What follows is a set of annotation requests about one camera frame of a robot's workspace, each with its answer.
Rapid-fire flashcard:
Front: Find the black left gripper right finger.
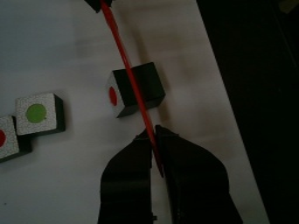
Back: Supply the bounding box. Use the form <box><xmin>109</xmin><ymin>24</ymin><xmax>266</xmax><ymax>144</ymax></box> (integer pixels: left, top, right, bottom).
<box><xmin>154</xmin><ymin>124</ymin><xmax>245</xmax><ymax>224</ymax></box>

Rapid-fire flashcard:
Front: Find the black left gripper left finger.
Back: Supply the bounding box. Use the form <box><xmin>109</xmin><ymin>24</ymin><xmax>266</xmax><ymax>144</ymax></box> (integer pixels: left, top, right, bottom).
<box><xmin>98</xmin><ymin>128</ymin><xmax>154</xmax><ymax>224</ymax></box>

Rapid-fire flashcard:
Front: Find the toy sushi piece red centre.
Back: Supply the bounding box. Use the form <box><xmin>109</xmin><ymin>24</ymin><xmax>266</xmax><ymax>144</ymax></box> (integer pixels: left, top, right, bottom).
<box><xmin>0</xmin><ymin>115</ymin><xmax>34</xmax><ymax>164</ymax></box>
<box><xmin>106</xmin><ymin>61</ymin><xmax>167</xmax><ymax>119</ymax></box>

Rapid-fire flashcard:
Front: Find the red toy knife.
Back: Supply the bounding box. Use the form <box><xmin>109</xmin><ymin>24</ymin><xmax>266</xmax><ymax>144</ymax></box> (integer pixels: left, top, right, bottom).
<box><xmin>85</xmin><ymin>0</ymin><xmax>166</xmax><ymax>179</ymax></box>

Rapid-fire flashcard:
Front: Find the toy sushi piece green centre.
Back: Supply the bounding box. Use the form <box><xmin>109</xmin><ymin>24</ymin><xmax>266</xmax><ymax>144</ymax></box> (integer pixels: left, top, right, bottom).
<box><xmin>14</xmin><ymin>92</ymin><xmax>67</xmax><ymax>137</ymax></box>

